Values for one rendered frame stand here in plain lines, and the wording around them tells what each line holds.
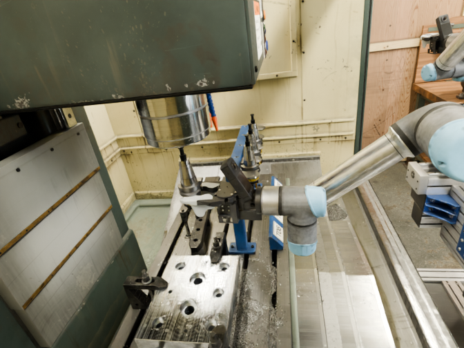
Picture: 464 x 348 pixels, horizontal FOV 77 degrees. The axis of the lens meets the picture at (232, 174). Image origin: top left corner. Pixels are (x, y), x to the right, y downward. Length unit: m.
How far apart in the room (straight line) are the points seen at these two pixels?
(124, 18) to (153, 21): 0.05
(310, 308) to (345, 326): 0.12
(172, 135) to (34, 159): 0.45
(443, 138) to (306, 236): 0.35
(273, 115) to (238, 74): 1.21
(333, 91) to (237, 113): 0.53
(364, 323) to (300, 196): 0.59
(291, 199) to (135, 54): 0.45
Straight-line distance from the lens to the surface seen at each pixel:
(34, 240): 0.98
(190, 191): 0.76
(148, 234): 1.88
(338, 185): 0.83
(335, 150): 1.84
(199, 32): 0.53
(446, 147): 0.67
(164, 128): 0.64
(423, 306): 1.16
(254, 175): 0.93
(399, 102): 3.56
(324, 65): 1.69
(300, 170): 1.78
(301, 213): 0.72
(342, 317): 1.14
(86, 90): 0.64
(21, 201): 0.93
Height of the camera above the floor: 1.66
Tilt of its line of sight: 27 degrees down
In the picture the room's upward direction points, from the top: 8 degrees counter-clockwise
